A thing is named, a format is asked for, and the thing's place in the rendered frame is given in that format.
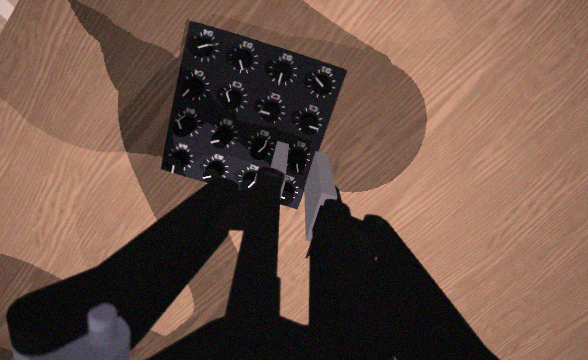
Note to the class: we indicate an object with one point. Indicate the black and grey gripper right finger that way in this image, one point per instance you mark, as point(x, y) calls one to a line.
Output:
point(422, 323)

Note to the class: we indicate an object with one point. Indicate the black knob box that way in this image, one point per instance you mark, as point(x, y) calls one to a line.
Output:
point(291, 103)

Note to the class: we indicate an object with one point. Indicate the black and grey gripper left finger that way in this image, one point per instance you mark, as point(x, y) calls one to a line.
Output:
point(93, 314)

